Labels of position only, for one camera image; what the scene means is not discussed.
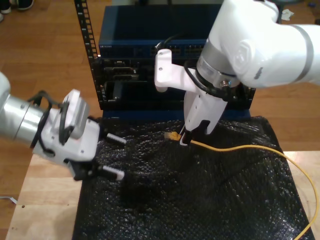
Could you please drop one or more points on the blue base panel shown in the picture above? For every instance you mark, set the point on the blue base panel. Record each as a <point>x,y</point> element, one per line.
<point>150,115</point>

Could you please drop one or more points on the black bubble wrap mat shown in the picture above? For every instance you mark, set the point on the black bubble wrap mat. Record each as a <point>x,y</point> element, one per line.
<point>200,200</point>

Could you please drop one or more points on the black rack server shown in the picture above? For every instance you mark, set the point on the black rack server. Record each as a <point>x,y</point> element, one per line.
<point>125,71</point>

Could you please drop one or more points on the white flat strip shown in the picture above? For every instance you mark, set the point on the white flat strip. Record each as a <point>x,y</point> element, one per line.
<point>11,199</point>

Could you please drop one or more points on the white crumpled paper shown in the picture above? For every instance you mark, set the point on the white crumpled paper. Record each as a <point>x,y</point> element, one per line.
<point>287,15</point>

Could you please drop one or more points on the person's shoe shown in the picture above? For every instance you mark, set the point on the person's shoe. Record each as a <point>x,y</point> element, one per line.
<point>25,4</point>
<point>5,10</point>
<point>1,17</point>

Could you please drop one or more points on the small blue object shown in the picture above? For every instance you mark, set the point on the small blue object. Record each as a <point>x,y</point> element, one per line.
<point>311,4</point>

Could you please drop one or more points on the blue network switch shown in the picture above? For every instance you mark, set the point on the blue network switch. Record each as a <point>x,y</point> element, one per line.
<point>137,25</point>

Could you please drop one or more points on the black rack frame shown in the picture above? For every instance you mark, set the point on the black rack frame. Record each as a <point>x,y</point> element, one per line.
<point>83,30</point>

